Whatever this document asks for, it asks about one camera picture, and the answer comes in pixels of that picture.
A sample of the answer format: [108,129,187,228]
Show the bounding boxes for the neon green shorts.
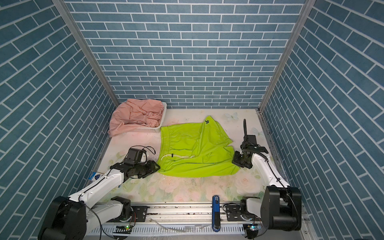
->
[157,116,240,178]

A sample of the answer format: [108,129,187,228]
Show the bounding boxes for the pink shorts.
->
[108,99,166,137]

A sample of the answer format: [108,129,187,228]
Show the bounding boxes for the blue handheld tool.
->
[212,195,221,232]

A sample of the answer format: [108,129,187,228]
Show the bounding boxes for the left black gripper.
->
[134,159,162,178]

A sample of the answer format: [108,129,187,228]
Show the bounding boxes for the white slotted cable duct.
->
[103,224,245,237]

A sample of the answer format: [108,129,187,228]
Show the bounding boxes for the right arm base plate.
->
[222,203,250,222]

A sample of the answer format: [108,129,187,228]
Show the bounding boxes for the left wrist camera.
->
[123,148,147,165]

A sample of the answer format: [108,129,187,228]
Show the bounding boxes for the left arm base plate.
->
[131,206,149,223]

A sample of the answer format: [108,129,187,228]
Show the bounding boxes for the white plastic basket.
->
[131,101,168,133]

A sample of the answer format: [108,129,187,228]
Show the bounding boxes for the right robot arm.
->
[232,134,302,232]

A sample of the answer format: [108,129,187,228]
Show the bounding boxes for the aluminium front rail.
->
[62,202,310,226]

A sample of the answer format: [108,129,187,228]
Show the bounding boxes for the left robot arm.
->
[38,161,161,240]

